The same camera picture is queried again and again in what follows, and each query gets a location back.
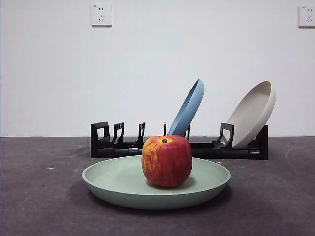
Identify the red yellow apple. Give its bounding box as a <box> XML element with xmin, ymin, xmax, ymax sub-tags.
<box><xmin>141</xmin><ymin>135</ymin><xmax>193</xmax><ymax>189</ymax></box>

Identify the black plate rack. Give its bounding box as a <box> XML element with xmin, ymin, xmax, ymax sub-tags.
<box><xmin>90</xmin><ymin>121</ymin><xmax>269</xmax><ymax>161</ymax></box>

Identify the green plate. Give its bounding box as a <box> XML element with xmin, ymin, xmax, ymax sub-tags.
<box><xmin>81</xmin><ymin>155</ymin><xmax>232</xmax><ymax>210</ymax></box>

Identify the cream plate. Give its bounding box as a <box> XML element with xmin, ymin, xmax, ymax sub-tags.
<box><xmin>222</xmin><ymin>81</ymin><xmax>277</xmax><ymax>149</ymax></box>

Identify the blue plate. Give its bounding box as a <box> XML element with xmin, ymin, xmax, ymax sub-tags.
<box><xmin>166</xmin><ymin>79</ymin><xmax>205</xmax><ymax>137</ymax></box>

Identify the white wall socket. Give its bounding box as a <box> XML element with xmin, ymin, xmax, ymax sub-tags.
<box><xmin>298</xmin><ymin>5</ymin><xmax>315</xmax><ymax>28</ymax></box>
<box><xmin>91</xmin><ymin>3</ymin><xmax>113</xmax><ymax>27</ymax></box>

